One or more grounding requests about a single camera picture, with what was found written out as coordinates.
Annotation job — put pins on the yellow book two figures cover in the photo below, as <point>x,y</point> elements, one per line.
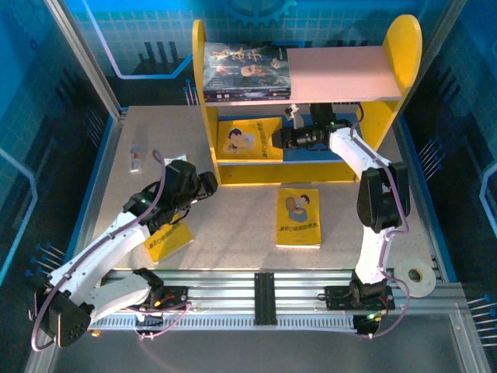
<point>248,153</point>

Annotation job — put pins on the dark wolf cover book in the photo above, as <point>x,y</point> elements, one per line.
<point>252,95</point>

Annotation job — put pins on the yellow book blue figure cover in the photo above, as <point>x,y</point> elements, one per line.
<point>174,242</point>

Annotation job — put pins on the dark Guiguzi portrait book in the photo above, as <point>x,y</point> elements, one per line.
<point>240,100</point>
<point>248,70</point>

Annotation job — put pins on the yellow book brown figure cover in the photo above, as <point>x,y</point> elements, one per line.
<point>299,221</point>

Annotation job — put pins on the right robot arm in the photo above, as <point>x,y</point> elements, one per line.
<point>382,202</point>

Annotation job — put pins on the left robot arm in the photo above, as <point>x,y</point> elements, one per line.
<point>89,256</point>

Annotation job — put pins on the small white stick with red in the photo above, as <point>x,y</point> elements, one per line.
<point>135,163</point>

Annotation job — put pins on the yellow wooden bookshelf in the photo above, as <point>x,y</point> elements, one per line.
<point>341,74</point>

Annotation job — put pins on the white tape roll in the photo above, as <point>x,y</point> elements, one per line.
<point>427,281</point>

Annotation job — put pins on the small black controller box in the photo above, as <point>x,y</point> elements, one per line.
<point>365,327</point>

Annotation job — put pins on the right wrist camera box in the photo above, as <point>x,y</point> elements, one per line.
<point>297,118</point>

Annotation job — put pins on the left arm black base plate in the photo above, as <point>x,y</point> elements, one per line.
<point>174,297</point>

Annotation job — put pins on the black rail bracket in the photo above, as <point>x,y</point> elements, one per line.
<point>265,299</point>

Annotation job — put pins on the aluminium mounting rail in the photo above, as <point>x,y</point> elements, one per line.
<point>303,287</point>

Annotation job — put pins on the aluminium enclosure post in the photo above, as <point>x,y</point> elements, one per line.
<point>431,62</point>
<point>89,66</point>

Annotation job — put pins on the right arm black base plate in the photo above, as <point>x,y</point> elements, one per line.
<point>338,299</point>

